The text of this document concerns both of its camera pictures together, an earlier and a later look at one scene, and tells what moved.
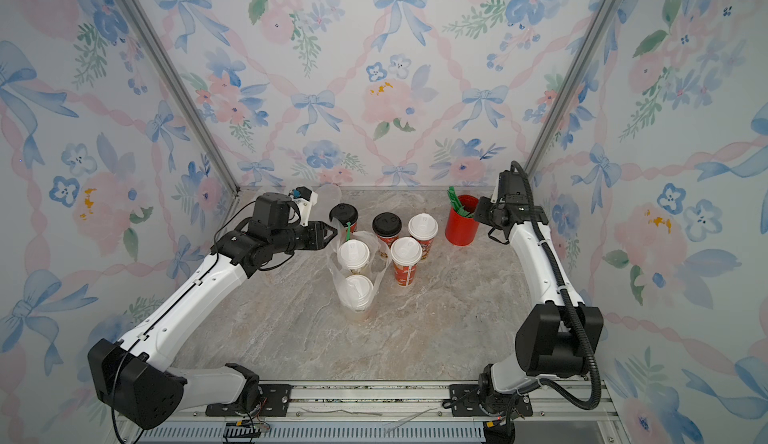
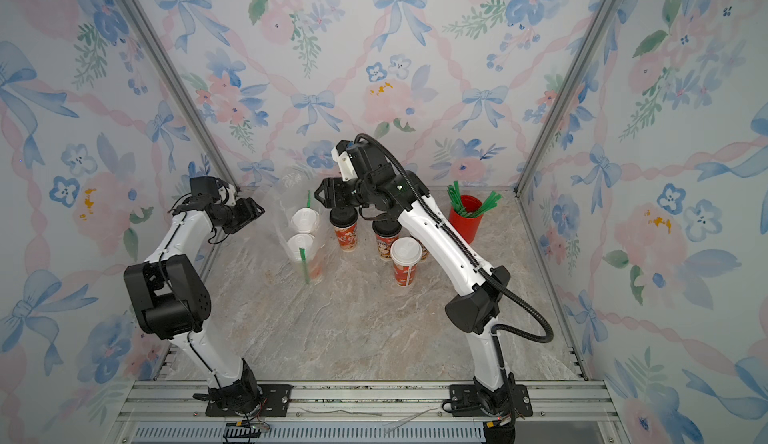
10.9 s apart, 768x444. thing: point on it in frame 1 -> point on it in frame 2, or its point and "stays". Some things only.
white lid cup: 356,291 -> 301,255
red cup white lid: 405,254 stays
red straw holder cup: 462,230 stays
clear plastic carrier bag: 356,260 -> 297,226
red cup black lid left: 345,213 stays
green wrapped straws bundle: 456,204 stays
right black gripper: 480,215 -> 336,192
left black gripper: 318,230 -> 251,212
